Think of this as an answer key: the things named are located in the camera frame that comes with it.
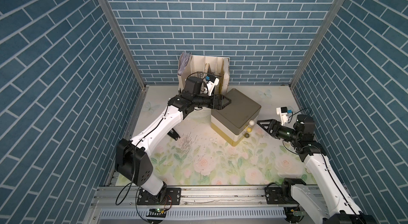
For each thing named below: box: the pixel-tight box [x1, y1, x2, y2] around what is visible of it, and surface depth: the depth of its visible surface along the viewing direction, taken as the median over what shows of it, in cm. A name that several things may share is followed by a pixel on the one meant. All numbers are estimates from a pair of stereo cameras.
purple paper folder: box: [177, 50, 193, 76], surface depth 94 cm
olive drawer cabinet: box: [210, 88, 262, 147], surface depth 82 cm
